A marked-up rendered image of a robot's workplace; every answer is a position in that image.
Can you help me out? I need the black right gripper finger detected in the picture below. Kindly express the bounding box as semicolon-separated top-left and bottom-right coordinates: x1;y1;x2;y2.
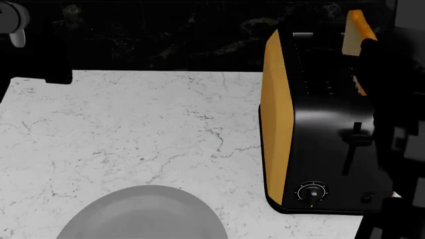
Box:
359;37;381;66

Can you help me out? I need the toasted bread slice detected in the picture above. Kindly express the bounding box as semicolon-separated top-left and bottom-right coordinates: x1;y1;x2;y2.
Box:
341;9;379;57

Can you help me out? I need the grey round plate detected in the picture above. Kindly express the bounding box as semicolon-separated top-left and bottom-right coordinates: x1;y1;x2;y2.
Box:
54;185;229;239

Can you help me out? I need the black toaster with orange sides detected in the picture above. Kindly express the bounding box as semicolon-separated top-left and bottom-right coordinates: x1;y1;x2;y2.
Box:
258;24;396;216

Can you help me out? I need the black toaster lever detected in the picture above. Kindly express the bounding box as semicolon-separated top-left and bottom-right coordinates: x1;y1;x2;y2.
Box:
341;121;374;177

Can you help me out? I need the black toaster dial knob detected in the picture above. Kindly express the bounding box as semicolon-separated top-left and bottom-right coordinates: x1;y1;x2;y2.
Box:
294;181;331;208

